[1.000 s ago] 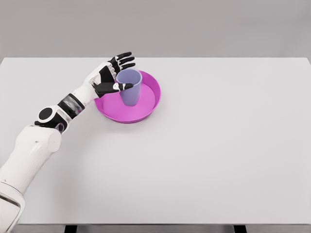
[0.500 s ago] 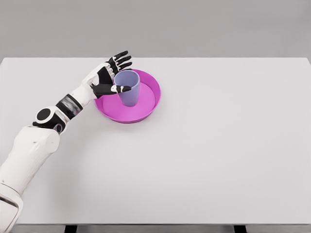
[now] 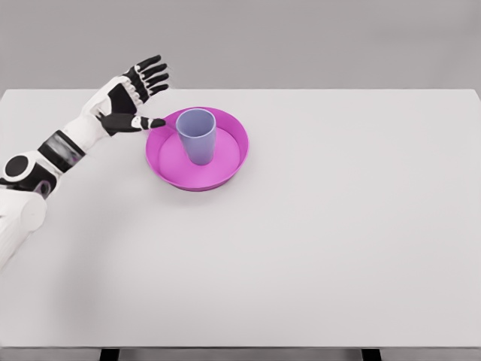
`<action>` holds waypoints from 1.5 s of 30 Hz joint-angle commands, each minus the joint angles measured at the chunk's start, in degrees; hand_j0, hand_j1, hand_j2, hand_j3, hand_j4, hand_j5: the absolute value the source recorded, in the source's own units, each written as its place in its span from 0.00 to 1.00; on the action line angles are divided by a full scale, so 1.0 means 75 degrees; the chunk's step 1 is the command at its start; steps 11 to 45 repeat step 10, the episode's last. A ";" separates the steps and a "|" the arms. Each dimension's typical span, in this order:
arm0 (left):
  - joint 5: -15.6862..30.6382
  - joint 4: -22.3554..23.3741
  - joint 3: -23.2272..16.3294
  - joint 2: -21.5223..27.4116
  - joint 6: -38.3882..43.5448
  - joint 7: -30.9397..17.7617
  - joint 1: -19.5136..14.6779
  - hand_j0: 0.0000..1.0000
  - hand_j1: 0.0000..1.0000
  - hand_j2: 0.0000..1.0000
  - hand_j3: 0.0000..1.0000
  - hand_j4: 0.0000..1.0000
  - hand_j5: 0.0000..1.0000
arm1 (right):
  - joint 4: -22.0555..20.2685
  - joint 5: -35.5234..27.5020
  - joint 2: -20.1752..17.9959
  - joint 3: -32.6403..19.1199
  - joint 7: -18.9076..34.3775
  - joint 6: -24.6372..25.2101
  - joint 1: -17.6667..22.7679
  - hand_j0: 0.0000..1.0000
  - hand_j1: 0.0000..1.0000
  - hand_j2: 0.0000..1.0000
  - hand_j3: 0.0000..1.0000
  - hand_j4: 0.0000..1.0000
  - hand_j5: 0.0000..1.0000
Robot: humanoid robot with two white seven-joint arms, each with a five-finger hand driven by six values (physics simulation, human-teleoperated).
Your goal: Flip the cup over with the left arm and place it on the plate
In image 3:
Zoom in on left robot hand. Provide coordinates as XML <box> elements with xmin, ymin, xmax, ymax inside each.
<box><xmin>82</xmin><ymin>55</ymin><xmax>170</xmax><ymax>137</ymax></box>

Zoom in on lavender plastic cup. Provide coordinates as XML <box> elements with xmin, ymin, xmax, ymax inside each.
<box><xmin>175</xmin><ymin>108</ymin><xmax>216</xmax><ymax>166</ymax></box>

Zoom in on magenta round plate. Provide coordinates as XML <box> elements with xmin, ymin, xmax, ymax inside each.
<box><xmin>145</xmin><ymin>106</ymin><xmax>250</xmax><ymax>193</ymax></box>

